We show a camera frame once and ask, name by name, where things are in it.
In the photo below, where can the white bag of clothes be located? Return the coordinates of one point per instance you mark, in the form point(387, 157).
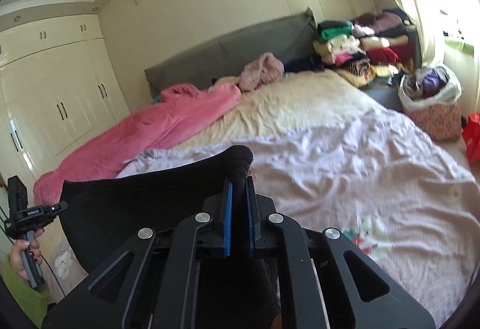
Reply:
point(429, 87)

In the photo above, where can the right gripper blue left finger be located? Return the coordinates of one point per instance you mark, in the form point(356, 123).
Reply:
point(227, 207)

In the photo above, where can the green sleeve forearm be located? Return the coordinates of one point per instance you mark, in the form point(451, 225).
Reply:
point(34, 303)

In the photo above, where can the beige bed sheet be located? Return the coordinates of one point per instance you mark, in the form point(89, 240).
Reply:
point(302, 100)

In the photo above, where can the dark navy garment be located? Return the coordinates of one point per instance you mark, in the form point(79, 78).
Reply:
point(309, 63)

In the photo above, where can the pile of folded clothes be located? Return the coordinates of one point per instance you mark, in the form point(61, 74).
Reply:
point(371, 46)

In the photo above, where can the pink fuzzy garment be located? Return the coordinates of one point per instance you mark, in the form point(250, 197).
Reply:
point(262, 71)

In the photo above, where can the cream wardrobe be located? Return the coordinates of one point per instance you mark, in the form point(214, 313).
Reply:
point(58, 87)

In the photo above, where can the floral storage box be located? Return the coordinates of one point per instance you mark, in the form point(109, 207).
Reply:
point(442, 122)

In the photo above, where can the lilac strawberry print quilt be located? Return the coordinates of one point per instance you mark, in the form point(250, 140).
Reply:
point(377, 177)

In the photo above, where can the red plastic bag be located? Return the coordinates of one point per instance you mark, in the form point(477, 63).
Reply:
point(471, 136)

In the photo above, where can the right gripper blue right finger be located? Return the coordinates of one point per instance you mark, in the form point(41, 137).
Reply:
point(253, 214)

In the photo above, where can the pink fleece blanket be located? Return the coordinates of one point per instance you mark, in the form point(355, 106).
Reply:
point(183, 112)

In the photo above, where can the left hand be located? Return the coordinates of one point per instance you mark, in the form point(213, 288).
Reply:
point(31, 247)

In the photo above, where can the grey quilted headboard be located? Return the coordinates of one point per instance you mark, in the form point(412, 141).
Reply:
point(288, 39)

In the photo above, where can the black IKISS sweatshirt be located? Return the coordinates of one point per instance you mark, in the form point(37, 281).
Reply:
point(103, 214)

